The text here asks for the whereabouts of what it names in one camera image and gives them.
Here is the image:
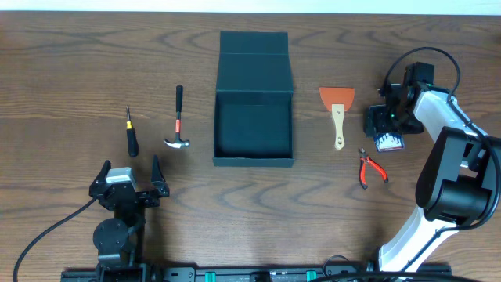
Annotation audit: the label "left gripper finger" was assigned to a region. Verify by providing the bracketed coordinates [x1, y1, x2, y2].
[151, 155, 165, 185]
[95, 160, 111, 184]

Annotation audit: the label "black yellow screwdriver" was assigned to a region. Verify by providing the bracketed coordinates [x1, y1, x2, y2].
[126, 105, 139, 157]

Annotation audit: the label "orange scraper wooden handle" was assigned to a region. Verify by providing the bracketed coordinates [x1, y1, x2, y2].
[319, 87, 355, 150]

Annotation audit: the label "blue precision screwdriver set case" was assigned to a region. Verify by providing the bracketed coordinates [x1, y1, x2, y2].
[373, 133, 405, 153]

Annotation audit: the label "left black cable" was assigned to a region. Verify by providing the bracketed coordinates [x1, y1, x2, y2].
[13, 197, 99, 282]

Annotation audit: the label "small claw hammer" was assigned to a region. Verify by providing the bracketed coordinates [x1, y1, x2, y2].
[164, 85, 190, 149]

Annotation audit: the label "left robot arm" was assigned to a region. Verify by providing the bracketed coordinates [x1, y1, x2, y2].
[89, 157, 170, 274]

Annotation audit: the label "dark green open box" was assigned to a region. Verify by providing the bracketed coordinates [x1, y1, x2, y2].
[213, 31, 294, 168]

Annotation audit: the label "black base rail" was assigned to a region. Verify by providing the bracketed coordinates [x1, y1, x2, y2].
[60, 262, 466, 282]

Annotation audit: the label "red black cutting pliers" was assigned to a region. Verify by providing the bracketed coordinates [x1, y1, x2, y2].
[359, 147, 389, 190]

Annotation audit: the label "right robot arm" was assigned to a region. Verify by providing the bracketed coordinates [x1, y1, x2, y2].
[364, 62, 500, 272]

